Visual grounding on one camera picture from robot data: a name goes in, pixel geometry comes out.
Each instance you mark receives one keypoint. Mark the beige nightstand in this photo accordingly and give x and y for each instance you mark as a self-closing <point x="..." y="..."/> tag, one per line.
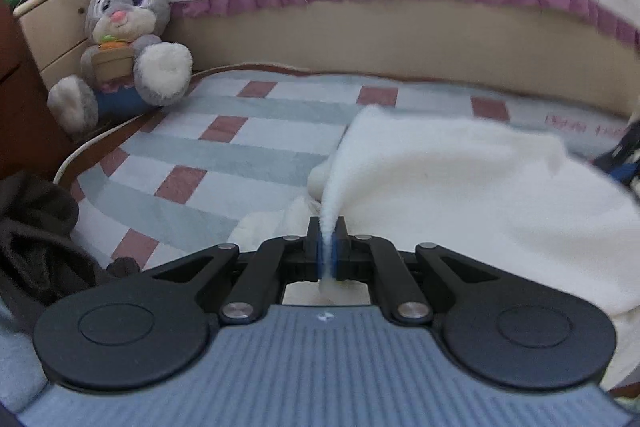
<point x="55" y="22"/>

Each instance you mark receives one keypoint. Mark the dark brown garment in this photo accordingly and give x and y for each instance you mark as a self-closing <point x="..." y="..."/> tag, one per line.
<point x="35" y="237"/>

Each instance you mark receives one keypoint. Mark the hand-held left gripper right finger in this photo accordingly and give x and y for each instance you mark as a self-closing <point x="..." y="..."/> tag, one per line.
<point x="334" y="257"/>

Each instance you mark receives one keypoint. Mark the white fleece garment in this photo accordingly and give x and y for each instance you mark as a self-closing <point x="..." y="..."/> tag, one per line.
<point x="450" y="187"/>

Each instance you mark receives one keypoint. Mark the beige bed board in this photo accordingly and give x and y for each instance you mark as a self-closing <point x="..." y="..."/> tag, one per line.
<point x="400" y="42"/>

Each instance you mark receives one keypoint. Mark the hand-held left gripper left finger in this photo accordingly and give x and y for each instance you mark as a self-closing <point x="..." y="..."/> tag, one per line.
<point x="320" y="257"/>

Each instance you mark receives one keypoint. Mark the dark wooden furniture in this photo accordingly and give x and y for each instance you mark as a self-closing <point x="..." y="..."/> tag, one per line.
<point x="20" y="107"/>

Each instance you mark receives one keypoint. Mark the grey plush bunny toy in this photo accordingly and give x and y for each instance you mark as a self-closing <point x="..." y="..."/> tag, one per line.
<point x="120" y="2"/>

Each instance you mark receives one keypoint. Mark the light blue cloth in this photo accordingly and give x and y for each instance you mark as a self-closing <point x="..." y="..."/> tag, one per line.
<point x="15" y="357"/>

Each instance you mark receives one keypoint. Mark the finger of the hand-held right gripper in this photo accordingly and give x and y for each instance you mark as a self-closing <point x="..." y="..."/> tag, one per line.
<point x="625" y="162"/>

